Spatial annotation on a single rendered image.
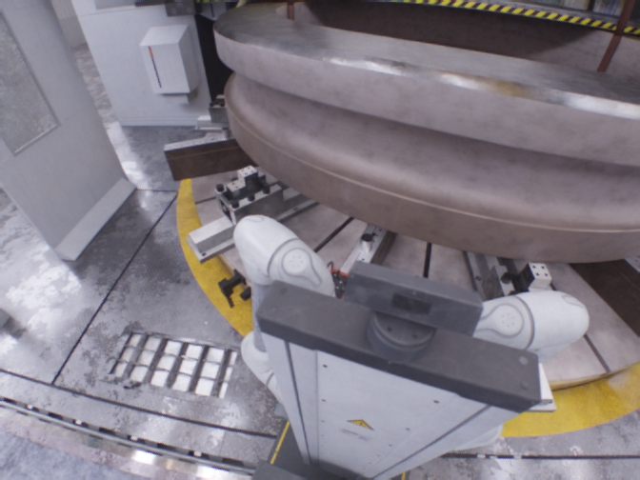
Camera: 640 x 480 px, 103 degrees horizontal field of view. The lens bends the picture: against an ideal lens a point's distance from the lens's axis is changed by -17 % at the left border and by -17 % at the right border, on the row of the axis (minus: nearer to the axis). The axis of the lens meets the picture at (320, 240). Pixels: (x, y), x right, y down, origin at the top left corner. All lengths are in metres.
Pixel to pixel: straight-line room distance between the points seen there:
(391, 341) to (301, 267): 0.42
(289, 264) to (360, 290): 0.42
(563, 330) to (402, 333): 0.58
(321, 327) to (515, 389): 0.23
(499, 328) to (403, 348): 0.42
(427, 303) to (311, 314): 0.14
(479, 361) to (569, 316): 0.49
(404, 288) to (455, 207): 1.44
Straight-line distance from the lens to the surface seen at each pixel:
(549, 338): 0.83
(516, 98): 1.46
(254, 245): 0.81
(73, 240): 3.80
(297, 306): 0.38
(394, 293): 0.30
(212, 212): 2.96
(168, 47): 4.91
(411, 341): 0.32
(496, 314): 0.72
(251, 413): 2.21
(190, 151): 3.39
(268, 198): 2.44
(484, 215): 1.74
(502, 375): 0.40
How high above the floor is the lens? 2.11
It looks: 45 degrees down
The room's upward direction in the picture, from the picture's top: straight up
